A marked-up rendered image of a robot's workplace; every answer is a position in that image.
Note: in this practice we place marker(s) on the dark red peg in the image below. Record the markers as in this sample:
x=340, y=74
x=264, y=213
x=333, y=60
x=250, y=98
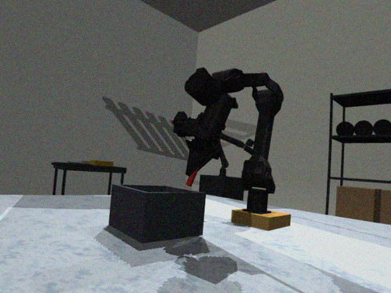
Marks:
x=192, y=177

